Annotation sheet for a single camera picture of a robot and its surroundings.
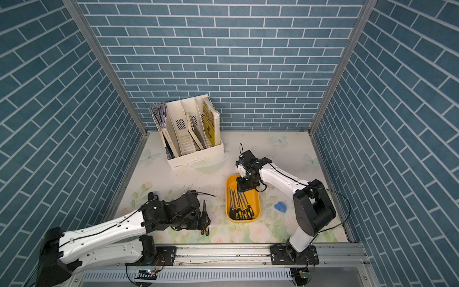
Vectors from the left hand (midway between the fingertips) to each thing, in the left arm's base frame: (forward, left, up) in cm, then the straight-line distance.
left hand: (207, 226), depth 72 cm
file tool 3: (+11, -17, -9) cm, 22 cm away
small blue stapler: (+11, -33, -6) cm, 35 cm away
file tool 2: (+9, -14, -8) cm, 19 cm away
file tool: (+8, -12, -7) cm, 16 cm away
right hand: (+19, -15, -3) cm, 24 cm away
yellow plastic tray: (+17, -21, -9) cm, 28 cm away
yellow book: (+51, +2, +12) cm, 52 cm away
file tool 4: (+11, -18, -8) cm, 23 cm away
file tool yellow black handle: (+10, -10, -8) cm, 16 cm away
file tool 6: (+1, +1, -10) cm, 10 cm away
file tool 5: (0, 0, +8) cm, 8 cm away
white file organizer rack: (+62, +23, -5) cm, 66 cm away
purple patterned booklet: (+49, +27, +19) cm, 59 cm away
